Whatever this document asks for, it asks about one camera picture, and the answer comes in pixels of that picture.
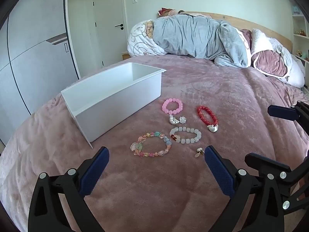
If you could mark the pink plush bedspread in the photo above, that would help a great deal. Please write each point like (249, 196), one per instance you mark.
(241, 130)

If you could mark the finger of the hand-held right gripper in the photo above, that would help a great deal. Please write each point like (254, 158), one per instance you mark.
(280, 112)
(265, 160)

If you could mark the wooden headboard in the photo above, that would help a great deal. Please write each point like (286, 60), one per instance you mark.
(265, 29)

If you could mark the white plastic storage box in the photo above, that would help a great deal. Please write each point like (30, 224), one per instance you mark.
(108, 106)

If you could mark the small gold earring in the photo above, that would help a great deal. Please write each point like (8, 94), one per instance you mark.
(199, 152)

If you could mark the white wall shelf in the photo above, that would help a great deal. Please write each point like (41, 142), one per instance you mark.
(298, 29)

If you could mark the grey wardrobe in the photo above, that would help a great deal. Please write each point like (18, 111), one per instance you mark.
(36, 53)

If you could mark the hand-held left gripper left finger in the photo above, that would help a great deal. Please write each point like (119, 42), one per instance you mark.
(95, 171)

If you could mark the white patterned pillow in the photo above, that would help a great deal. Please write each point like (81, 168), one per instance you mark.
(138, 41)

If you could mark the wooden nightstand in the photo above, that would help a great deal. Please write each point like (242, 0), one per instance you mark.
(125, 56)

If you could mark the silver starburst earring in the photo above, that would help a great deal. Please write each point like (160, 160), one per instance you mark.
(183, 120)

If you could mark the grey blanket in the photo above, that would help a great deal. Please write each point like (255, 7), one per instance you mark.
(193, 36)

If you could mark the white door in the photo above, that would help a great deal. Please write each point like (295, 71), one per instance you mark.
(108, 41)

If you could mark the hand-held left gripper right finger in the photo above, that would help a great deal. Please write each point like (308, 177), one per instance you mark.
(218, 171)

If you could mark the red bow plush toy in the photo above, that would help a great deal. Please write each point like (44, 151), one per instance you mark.
(164, 11)

